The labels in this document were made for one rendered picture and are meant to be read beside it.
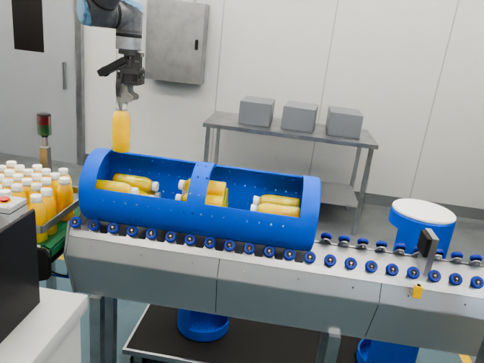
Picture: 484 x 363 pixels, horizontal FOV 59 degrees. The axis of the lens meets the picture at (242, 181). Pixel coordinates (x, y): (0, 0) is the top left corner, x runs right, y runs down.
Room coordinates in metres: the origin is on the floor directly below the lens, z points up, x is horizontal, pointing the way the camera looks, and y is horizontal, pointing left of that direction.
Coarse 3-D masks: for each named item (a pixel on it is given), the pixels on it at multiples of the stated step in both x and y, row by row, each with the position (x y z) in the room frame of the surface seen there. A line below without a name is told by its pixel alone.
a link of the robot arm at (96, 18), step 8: (80, 0) 1.46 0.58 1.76; (88, 0) 1.45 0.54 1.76; (80, 8) 1.47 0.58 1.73; (88, 8) 1.44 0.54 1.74; (96, 8) 1.44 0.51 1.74; (120, 8) 1.52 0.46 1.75; (80, 16) 1.47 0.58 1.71; (88, 16) 1.45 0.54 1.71; (96, 16) 1.46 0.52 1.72; (104, 16) 1.46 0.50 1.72; (112, 16) 1.50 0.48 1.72; (120, 16) 1.52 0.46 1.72; (88, 24) 1.47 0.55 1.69; (96, 24) 1.48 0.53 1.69; (104, 24) 1.50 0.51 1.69; (112, 24) 1.51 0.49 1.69
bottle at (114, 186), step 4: (100, 180) 1.53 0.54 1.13; (104, 180) 1.54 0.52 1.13; (108, 180) 1.54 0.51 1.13; (96, 184) 1.51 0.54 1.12; (100, 184) 1.51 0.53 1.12; (104, 184) 1.51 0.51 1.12; (108, 184) 1.51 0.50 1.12; (112, 184) 1.51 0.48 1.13; (116, 184) 1.51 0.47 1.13; (120, 184) 1.52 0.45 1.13; (124, 184) 1.52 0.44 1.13; (128, 184) 1.53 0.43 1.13; (96, 188) 1.51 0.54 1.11; (100, 188) 1.51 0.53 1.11; (104, 188) 1.50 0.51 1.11; (108, 188) 1.50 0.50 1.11; (112, 188) 1.50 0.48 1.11; (116, 188) 1.50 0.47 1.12; (120, 188) 1.50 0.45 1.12; (124, 188) 1.51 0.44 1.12; (128, 188) 1.51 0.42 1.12; (132, 188) 1.52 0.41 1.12; (128, 192) 1.51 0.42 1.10
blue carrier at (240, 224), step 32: (96, 160) 1.52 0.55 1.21; (128, 160) 1.69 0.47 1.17; (160, 160) 1.66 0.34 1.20; (96, 192) 1.45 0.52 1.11; (192, 192) 1.43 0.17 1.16; (256, 192) 1.68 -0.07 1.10; (288, 192) 1.66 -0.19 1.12; (320, 192) 1.45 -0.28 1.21; (128, 224) 1.49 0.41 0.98; (160, 224) 1.45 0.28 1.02; (192, 224) 1.43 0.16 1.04; (224, 224) 1.41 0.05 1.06; (256, 224) 1.40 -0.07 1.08; (288, 224) 1.39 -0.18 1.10
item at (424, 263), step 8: (424, 232) 1.51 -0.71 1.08; (432, 232) 1.50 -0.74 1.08; (424, 240) 1.47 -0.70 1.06; (432, 240) 1.44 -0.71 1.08; (424, 248) 1.45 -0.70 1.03; (432, 248) 1.44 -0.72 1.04; (424, 256) 1.45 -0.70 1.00; (432, 256) 1.44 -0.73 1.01; (424, 264) 1.45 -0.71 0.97; (432, 264) 1.44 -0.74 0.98; (424, 272) 1.44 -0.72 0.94
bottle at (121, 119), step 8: (120, 112) 1.56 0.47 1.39; (112, 120) 1.57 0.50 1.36; (120, 120) 1.55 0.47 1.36; (128, 120) 1.57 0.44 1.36; (112, 128) 1.57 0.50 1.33; (120, 128) 1.56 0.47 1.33; (128, 128) 1.58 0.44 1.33; (112, 136) 1.57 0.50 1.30; (120, 136) 1.55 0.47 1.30; (128, 136) 1.58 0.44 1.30; (112, 144) 1.56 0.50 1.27; (120, 144) 1.56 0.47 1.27; (128, 144) 1.58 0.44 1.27; (120, 152) 1.56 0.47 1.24
